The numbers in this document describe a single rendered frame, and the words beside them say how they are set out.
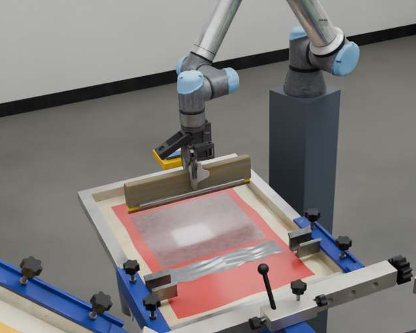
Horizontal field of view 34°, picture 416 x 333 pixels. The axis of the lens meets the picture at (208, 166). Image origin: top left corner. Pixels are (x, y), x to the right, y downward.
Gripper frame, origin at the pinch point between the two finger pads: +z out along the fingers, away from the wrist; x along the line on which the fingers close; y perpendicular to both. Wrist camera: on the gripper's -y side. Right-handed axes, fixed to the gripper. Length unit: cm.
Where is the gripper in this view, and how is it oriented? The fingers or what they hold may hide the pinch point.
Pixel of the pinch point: (189, 184)
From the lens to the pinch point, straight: 211.1
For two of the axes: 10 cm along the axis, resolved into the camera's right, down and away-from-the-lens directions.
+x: -4.0, -4.3, 8.1
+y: 9.1, -2.3, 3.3
